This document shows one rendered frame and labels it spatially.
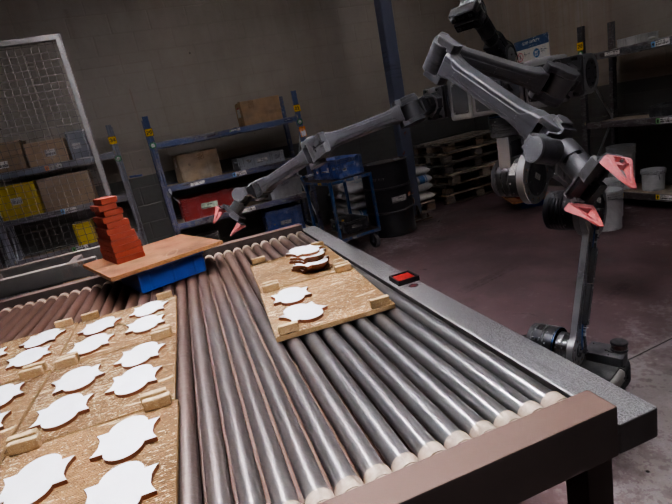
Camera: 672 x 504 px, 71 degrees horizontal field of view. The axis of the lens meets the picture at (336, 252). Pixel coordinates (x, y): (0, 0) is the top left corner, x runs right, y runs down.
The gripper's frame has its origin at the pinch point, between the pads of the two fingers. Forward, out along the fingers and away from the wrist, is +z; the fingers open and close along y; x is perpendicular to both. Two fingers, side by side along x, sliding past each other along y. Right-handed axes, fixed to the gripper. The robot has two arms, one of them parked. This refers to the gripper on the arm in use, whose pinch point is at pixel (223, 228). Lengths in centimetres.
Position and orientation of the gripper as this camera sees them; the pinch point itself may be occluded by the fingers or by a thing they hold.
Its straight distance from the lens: 212.2
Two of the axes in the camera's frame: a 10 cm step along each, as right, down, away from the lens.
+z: -5.8, 8.1, 1.0
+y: 7.9, 5.9, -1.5
